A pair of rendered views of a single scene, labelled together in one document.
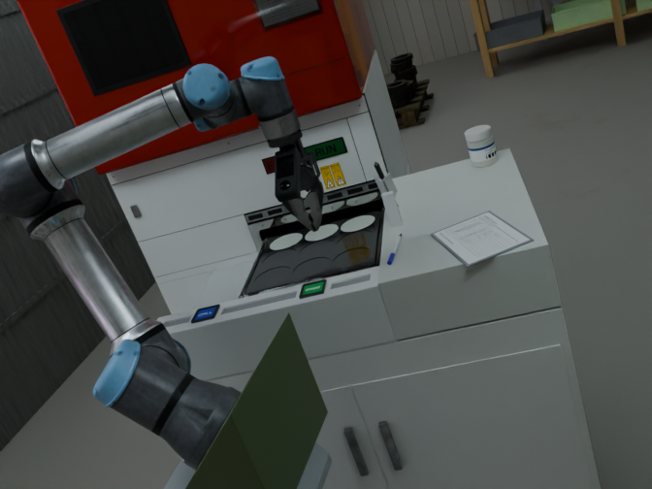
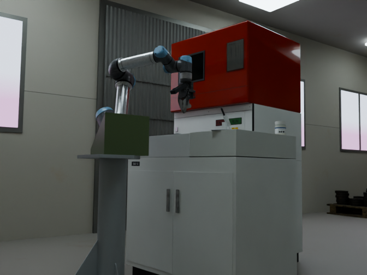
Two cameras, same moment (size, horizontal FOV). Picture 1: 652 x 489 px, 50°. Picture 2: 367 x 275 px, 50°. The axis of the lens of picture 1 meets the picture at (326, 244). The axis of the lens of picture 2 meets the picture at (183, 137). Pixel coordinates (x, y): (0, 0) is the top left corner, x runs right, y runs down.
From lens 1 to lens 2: 168 cm
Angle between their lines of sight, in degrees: 40
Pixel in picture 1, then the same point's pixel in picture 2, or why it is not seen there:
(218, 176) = (202, 123)
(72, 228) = (123, 86)
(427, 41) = not seen: outside the picture
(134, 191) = (178, 122)
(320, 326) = (172, 144)
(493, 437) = (206, 209)
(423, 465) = (184, 215)
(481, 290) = (215, 142)
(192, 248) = not seen: hidden behind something
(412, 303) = (196, 142)
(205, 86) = (158, 50)
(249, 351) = (154, 149)
